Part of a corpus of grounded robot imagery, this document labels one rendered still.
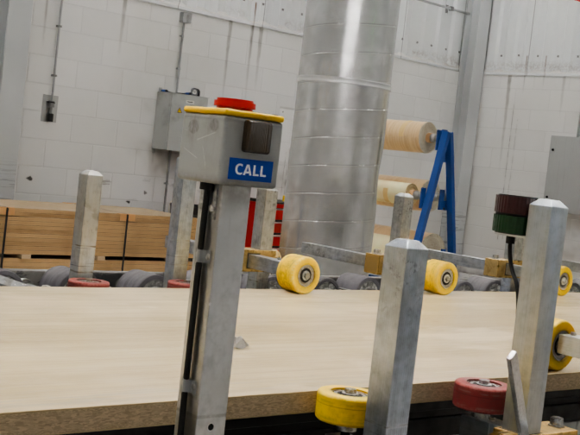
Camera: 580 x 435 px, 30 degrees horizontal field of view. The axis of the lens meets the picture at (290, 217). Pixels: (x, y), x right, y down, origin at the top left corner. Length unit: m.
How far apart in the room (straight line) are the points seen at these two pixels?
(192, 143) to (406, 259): 0.30
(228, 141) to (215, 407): 0.26
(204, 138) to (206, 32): 9.00
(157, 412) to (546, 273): 0.51
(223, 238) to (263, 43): 9.44
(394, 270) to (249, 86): 9.17
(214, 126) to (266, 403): 0.43
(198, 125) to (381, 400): 0.39
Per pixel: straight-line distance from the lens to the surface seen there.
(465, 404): 1.49
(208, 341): 1.03
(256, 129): 1.00
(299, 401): 1.34
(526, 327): 1.40
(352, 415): 1.31
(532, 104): 12.22
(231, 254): 1.03
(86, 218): 2.20
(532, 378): 1.41
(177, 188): 2.33
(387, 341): 1.21
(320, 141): 5.38
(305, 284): 2.31
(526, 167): 12.17
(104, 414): 1.18
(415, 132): 8.59
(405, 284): 1.20
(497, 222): 1.42
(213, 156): 1.00
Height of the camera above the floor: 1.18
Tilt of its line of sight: 3 degrees down
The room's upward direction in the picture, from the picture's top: 6 degrees clockwise
